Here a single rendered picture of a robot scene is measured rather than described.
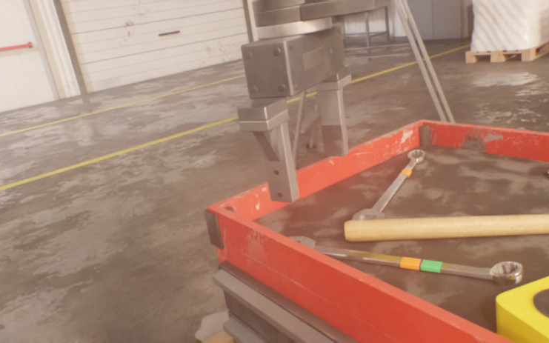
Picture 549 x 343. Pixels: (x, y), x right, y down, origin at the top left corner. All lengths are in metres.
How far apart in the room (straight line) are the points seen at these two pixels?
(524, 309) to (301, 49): 0.28
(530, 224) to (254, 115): 0.33
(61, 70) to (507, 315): 10.21
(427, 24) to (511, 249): 9.08
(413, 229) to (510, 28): 6.45
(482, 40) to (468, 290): 6.68
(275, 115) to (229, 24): 11.46
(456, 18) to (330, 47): 8.76
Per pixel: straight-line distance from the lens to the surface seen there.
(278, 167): 0.46
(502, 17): 7.01
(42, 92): 10.33
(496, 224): 0.59
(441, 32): 9.46
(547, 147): 0.83
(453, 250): 0.58
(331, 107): 0.57
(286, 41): 0.44
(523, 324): 0.43
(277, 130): 0.45
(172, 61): 11.16
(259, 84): 0.46
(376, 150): 0.84
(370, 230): 0.58
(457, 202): 0.69
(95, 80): 10.56
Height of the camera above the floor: 1.19
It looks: 19 degrees down
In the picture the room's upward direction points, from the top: 9 degrees counter-clockwise
